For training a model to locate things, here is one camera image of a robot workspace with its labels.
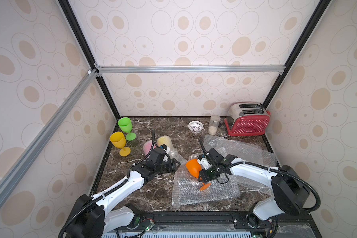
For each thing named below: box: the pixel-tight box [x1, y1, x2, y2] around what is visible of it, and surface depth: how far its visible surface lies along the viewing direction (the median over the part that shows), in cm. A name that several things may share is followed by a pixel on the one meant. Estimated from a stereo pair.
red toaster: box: [224, 101, 271, 137], surface depth 104 cm
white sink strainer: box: [187, 119, 204, 134], surface depth 112 cm
